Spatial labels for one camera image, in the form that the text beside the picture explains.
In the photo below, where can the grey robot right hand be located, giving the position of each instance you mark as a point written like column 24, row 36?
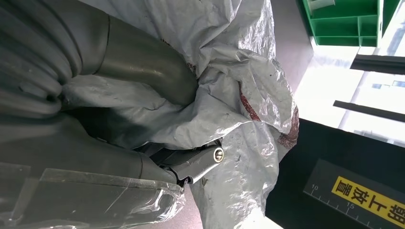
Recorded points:
column 79, row 177

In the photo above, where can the green plastic crate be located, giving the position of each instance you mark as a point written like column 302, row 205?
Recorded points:
column 335, row 28

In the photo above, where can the dark window frame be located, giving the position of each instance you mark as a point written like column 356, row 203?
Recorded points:
column 373, row 63

